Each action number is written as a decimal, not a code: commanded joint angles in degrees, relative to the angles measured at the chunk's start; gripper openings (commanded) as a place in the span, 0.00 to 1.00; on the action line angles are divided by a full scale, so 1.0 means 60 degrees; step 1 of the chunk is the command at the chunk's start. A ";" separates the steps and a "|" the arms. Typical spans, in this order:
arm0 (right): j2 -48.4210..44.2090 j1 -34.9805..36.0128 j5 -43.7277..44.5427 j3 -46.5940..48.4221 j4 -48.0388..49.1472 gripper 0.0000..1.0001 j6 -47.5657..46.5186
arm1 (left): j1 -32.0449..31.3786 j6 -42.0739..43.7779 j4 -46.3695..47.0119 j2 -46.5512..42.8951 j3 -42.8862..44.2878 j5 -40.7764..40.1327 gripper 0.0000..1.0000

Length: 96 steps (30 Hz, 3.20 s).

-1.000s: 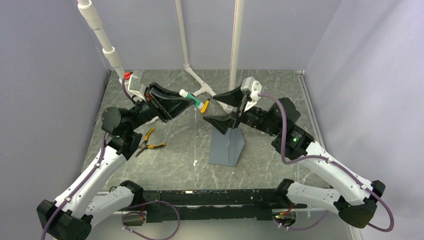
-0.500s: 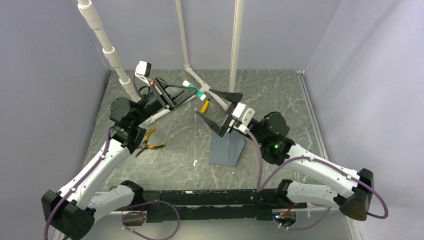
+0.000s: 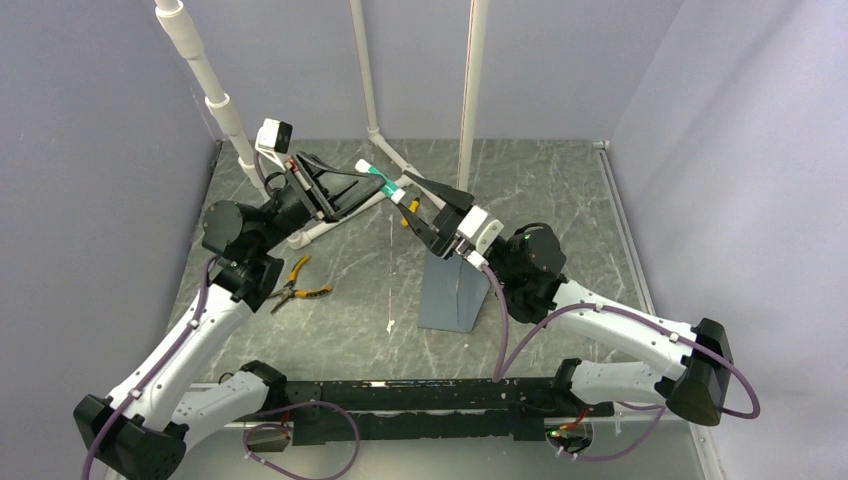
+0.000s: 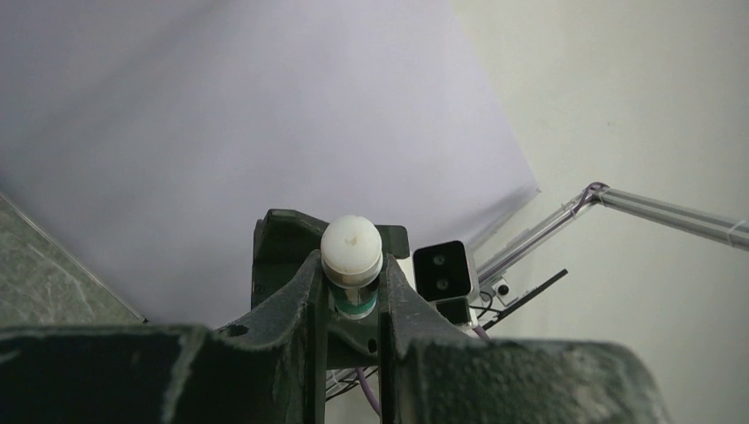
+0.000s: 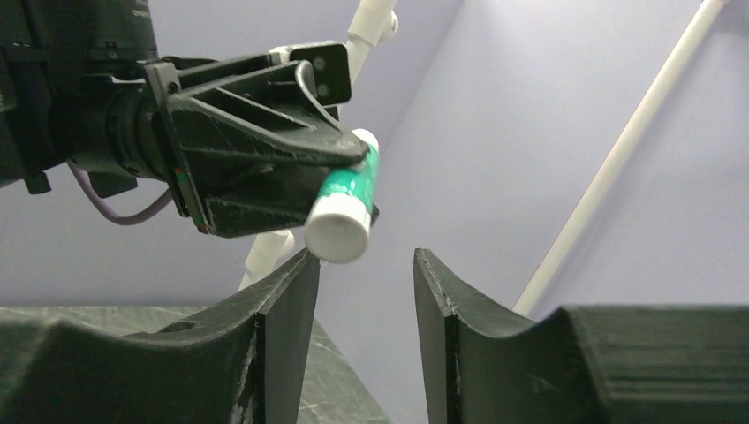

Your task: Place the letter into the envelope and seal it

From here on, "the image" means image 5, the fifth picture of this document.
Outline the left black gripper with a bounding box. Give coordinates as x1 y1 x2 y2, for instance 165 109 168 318
70 55 369 239

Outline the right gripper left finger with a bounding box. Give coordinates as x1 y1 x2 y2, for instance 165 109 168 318
1 250 320 423

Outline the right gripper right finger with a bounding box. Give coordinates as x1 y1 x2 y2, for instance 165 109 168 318
413 248 748 423

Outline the green white glue stick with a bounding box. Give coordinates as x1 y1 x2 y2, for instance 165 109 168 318
304 129 380 264

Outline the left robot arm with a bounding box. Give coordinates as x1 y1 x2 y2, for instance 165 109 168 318
1 1 372 239

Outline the white pipe with red stripe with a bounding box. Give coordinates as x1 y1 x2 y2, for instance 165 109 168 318
511 0 730 316

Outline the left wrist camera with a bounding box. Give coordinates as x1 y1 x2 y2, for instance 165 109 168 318
269 41 352 106

